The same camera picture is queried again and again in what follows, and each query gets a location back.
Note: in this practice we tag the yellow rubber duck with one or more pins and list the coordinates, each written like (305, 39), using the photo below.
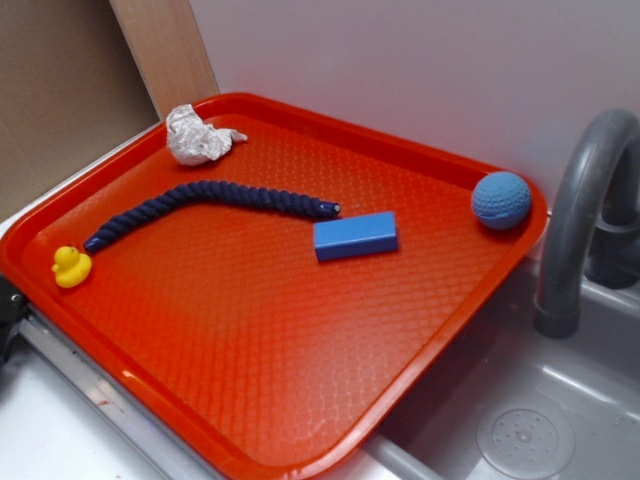
(71, 267)

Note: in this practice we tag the light wooden board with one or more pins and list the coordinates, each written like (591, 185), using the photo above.
(167, 47)

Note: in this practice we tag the crumpled white paper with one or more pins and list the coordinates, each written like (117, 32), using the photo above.
(192, 142)

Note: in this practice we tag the black object at left edge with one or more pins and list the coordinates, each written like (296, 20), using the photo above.
(13, 310)

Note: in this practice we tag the blue dimpled ball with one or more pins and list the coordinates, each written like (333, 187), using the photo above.
(501, 200)

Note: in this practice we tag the grey toy sink basin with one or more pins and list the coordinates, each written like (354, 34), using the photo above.
(504, 402)

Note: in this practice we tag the grey toy faucet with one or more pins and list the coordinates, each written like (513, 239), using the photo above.
(593, 232)

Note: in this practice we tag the blue rectangular block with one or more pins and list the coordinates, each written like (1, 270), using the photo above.
(355, 236)

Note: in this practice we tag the red plastic tray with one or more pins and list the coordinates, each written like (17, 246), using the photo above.
(221, 320)

